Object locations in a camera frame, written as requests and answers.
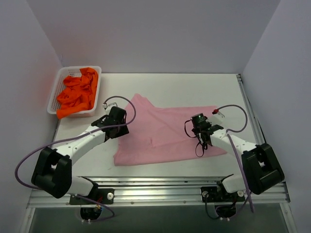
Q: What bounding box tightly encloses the pink t-shirt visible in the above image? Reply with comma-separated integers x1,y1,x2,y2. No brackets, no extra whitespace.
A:
114,94,226,166

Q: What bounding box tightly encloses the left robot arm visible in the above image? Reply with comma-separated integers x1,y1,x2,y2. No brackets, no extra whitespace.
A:
31,106,129,203

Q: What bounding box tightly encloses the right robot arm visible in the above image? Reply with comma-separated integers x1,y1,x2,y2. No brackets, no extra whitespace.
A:
190,113,285,200

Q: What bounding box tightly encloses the orange t-shirt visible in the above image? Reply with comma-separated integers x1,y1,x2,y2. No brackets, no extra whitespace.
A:
56,67,99,119

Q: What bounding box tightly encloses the white plastic basket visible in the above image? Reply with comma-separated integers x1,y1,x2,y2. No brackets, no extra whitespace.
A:
47,66,102,119

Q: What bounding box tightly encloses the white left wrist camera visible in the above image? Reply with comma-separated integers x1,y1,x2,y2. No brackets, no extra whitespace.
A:
102,102,118,114

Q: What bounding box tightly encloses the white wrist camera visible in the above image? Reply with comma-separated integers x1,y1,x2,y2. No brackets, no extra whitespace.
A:
102,102,118,114
209,109,225,125

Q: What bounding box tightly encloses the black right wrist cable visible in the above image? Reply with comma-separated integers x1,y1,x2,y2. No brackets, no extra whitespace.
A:
184,118,211,157

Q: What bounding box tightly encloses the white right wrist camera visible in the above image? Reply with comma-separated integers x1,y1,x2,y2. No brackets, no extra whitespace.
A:
209,109,225,125

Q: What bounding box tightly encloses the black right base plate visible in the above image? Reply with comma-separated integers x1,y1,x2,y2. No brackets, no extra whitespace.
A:
200,186,245,203

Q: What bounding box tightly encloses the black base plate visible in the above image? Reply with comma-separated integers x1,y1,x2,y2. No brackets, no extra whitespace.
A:
200,186,245,203
69,188,115,205

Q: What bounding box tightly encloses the aluminium mounting rail frame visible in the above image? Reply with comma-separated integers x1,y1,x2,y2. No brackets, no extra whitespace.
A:
26,73,291,208

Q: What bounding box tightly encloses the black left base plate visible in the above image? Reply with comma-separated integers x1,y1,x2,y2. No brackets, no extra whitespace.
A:
69,188,115,205

